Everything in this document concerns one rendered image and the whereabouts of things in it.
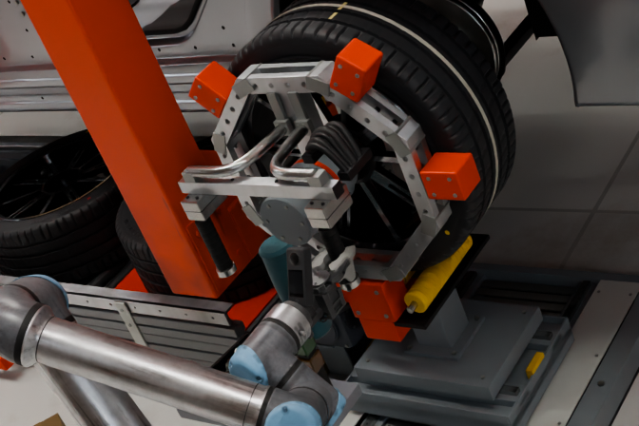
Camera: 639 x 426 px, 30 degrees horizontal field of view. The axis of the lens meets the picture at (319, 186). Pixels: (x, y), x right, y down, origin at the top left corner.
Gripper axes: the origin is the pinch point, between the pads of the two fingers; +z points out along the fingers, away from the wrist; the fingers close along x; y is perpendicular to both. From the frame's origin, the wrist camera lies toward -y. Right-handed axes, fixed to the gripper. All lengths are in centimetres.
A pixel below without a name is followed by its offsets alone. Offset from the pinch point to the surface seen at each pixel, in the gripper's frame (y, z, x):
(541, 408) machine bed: 75, 33, 9
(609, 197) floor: 83, 130, -13
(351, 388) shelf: 38.0, -3.3, -11.2
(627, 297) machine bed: 75, 76, 15
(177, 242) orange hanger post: 13, 12, -64
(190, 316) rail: 47, 20, -85
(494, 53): -1, 75, -1
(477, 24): -9, 75, -3
